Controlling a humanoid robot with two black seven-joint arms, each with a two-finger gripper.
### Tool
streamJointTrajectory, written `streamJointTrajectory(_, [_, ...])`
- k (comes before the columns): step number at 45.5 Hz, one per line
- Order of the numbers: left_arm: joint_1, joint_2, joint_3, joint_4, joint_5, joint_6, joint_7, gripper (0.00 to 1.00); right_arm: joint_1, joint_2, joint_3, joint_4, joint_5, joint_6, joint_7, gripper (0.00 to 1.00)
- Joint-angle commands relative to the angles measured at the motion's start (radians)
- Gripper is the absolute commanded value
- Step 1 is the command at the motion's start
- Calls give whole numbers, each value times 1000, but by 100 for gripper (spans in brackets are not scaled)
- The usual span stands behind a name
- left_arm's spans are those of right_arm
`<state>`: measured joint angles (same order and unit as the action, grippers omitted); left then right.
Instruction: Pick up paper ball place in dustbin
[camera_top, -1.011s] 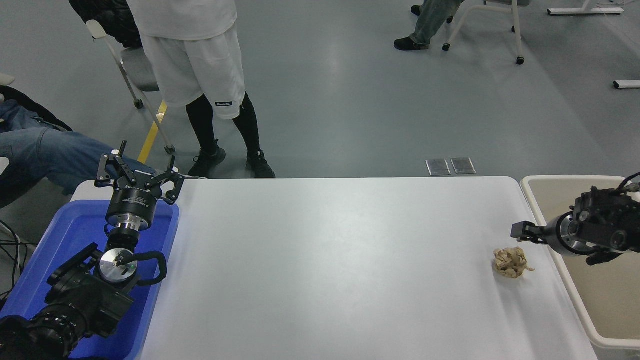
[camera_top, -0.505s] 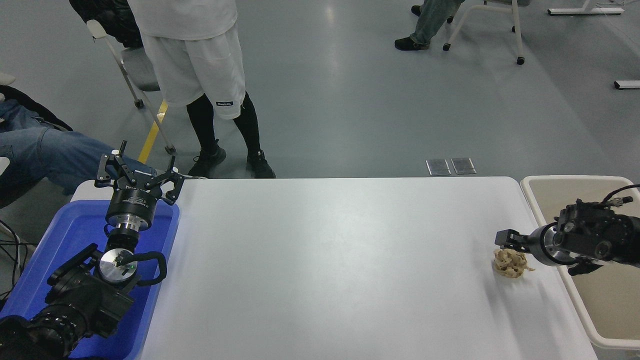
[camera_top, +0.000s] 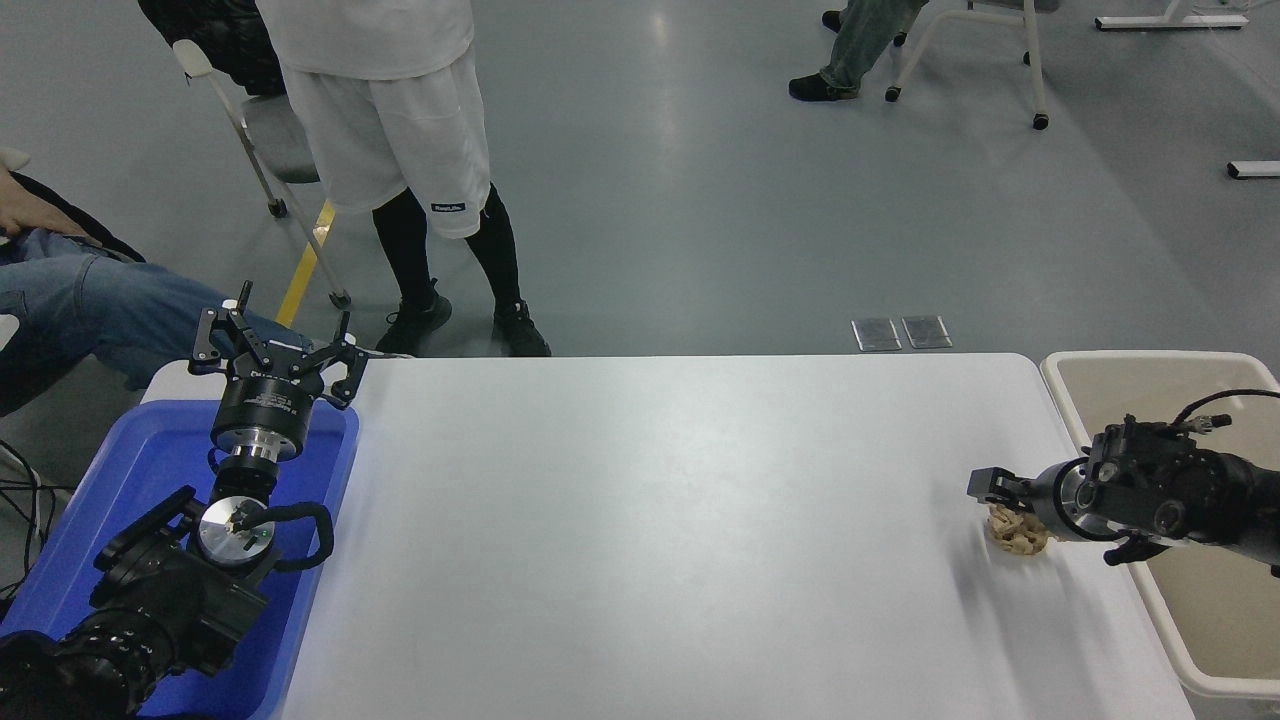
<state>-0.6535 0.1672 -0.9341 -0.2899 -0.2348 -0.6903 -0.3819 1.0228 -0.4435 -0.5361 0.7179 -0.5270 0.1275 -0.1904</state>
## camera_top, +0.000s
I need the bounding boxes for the person's hand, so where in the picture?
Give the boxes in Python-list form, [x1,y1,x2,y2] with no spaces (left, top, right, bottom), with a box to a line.
[0,168,74,241]

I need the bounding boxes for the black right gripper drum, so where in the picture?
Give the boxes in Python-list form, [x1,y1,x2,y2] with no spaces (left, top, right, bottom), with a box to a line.
[1020,458,1076,543]

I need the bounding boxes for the white folding chair grey seat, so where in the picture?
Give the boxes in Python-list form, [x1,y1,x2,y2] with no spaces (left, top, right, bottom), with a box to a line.
[172,38,353,309]

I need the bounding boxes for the standing person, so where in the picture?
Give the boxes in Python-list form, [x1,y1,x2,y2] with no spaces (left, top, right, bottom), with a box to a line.
[255,0,552,358]

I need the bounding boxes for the tan paper ball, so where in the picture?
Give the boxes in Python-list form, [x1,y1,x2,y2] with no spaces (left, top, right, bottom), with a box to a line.
[986,500,1053,558]

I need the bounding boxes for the black floor cable bundle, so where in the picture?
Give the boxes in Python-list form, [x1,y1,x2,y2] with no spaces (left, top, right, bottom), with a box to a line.
[0,440,77,601]

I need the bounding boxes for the long white stand base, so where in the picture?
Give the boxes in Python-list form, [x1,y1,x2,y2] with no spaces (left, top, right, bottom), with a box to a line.
[1095,0,1249,31]

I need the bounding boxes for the seated person in jeans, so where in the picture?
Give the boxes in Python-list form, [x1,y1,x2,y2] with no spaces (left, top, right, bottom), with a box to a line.
[0,148,311,419]

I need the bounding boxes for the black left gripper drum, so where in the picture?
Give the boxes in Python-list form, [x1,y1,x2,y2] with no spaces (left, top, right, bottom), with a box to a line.
[212,362,323,443]

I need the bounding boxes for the white side table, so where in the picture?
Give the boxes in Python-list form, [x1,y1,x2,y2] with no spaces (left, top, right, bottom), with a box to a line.
[140,358,237,406]

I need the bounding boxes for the white wheeled chair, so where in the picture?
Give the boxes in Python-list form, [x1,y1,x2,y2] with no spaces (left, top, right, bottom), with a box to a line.
[884,0,1063,132]

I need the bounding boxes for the black jacket on chair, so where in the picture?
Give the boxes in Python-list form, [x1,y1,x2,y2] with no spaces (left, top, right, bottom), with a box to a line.
[138,0,288,98]

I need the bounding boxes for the blue plastic tray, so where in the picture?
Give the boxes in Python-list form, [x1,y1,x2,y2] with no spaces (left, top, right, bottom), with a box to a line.
[0,398,361,720]

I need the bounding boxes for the large pale plastic bin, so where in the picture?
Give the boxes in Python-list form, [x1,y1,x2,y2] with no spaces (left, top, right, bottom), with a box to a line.
[1040,350,1280,720]

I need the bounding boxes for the seated person by white chair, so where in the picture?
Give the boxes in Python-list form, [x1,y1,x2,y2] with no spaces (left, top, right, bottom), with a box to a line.
[788,0,931,102]

